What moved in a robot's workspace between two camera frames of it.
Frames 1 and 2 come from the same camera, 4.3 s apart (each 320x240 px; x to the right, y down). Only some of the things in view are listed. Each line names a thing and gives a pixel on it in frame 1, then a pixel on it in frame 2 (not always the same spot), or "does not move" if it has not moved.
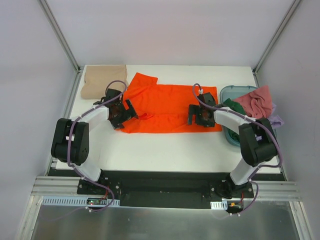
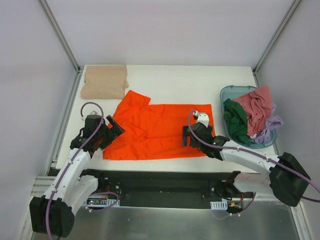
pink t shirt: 257,104 does not move
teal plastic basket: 233,91 does not move
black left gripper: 125,115 → 110,128
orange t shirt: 164,108 → 152,130
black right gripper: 195,115 → 193,135
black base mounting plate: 161,188 does not move
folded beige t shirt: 97,77 does not move
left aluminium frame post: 59,35 does not move
